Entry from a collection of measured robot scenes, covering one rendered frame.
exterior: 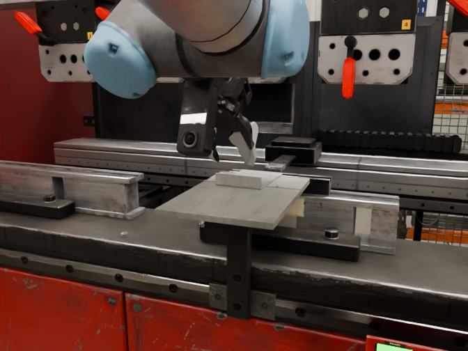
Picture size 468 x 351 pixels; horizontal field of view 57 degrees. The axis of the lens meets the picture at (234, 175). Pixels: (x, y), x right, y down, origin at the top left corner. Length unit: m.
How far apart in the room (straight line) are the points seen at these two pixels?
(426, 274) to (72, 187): 0.76
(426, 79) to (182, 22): 1.04
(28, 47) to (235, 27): 1.22
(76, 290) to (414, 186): 0.78
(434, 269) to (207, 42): 0.58
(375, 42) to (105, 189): 0.63
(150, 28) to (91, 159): 0.94
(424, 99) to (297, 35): 0.94
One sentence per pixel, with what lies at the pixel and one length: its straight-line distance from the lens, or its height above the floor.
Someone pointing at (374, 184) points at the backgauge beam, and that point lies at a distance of 1.06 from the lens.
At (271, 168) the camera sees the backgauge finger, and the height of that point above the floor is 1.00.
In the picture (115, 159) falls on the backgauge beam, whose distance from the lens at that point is 1.29.
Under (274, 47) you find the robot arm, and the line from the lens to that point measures 0.38.
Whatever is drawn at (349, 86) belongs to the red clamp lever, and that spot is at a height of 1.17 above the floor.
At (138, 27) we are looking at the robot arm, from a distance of 0.45.
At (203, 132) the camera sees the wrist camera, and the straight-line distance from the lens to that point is 0.59.
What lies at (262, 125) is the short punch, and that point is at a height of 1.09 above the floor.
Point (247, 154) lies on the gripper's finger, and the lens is 0.68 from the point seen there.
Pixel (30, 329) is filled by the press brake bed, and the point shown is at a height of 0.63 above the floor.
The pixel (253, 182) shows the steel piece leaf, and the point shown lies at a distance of 0.73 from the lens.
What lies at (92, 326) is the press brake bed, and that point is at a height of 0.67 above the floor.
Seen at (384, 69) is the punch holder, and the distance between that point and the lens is 0.76.
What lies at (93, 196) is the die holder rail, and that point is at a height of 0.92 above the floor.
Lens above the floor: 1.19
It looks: 13 degrees down
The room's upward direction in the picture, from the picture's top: straight up
